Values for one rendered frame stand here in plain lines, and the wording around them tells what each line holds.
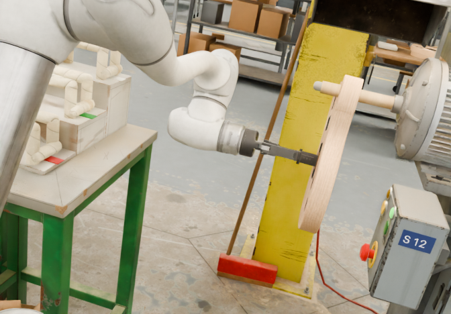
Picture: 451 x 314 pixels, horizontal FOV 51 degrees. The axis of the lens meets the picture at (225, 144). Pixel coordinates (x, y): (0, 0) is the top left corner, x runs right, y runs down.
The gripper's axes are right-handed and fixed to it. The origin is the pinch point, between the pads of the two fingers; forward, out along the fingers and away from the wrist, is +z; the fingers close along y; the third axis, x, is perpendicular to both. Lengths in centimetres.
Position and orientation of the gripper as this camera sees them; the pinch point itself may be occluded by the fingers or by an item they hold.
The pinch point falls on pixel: (315, 160)
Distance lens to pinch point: 128.1
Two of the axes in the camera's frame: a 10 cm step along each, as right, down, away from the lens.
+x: 2.5, -9.7, -0.5
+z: 9.6, 2.5, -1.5
